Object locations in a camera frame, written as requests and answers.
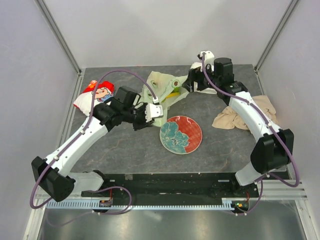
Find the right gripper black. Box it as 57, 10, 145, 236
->
181, 62, 220, 94

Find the pale green plastic bag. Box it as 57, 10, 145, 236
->
146, 71, 189, 127

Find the yellow fake mango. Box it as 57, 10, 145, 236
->
165, 92, 180, 99

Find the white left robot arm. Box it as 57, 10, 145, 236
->
31, 86, 163, 202

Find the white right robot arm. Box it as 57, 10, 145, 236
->
182, 51, 294, 197

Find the white folded towel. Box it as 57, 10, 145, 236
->
188, 62, 217, 95

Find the red white cartoon pouch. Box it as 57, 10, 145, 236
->
73, 80, 115, 117

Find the red teal floral plate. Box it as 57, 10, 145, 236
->
159, 115, 203, 155

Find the beige crumpled cloth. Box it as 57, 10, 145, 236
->
211, 95, 279, 131

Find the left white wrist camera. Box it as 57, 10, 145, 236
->
145, 103, 164, 122

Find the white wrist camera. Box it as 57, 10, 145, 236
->
197, 50, 215, 67
145, 103, 164, 122

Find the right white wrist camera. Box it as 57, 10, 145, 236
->
197, 50, 215, 67

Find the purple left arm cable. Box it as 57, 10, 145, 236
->
29, 69, 158, 209

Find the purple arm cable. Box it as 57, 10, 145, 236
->
201, 51, 300, 188
29, 69, 158, 209

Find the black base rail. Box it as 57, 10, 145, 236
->
81, 172, 259, 206

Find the light blue cable duct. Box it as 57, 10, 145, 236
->
46, 199, 235, 211

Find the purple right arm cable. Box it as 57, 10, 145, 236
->
201, 51, 300, 188

